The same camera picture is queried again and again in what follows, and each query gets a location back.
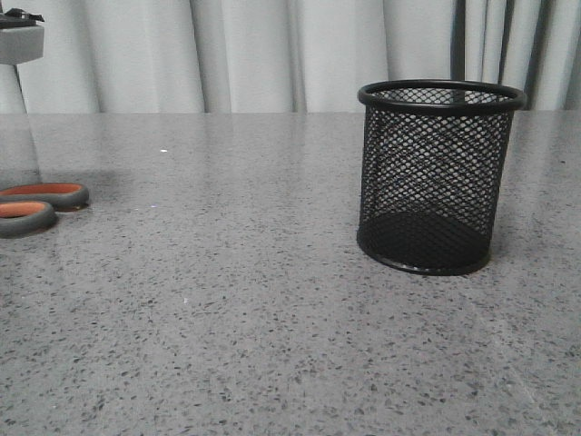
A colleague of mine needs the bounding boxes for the grey orange handled scissors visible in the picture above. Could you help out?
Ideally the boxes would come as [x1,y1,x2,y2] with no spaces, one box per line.
[1,183,90,238]

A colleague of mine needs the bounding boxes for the black mesh pen bucket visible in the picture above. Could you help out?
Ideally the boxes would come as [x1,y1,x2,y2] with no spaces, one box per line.
[357,79,527,275]

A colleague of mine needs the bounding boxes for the grey pleated curtain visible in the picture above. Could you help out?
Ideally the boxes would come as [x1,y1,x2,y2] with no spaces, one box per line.
[1,1,580,114]

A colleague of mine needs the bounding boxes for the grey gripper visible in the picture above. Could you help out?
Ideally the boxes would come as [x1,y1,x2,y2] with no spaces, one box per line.
[0,8,44,64]

